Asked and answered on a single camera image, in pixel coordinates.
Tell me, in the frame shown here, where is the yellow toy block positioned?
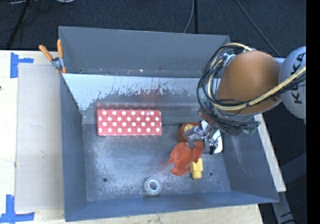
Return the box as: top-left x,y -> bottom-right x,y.
188,158 -> 204,180

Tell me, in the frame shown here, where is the grey metal bin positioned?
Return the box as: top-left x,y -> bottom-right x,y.
57,25 -> 281,223

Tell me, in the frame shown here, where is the grey metal ring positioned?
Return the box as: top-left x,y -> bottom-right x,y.
143,177 -> 162,196

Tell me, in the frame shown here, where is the orange toy lobster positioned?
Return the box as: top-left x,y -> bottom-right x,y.
167,140 -> 205,177

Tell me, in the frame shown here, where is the red box with white dots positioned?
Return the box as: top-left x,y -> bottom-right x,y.
96,109 -> 163,137

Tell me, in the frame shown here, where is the pale flat board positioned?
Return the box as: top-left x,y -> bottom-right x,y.
14,63 -> 65,215

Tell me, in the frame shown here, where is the black cylinder on white bracket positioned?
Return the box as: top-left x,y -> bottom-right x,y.
201,120 -> 224,155

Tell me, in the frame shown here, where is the orange-brown round toy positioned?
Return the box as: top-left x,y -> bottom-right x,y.
177,122 -> 202,143

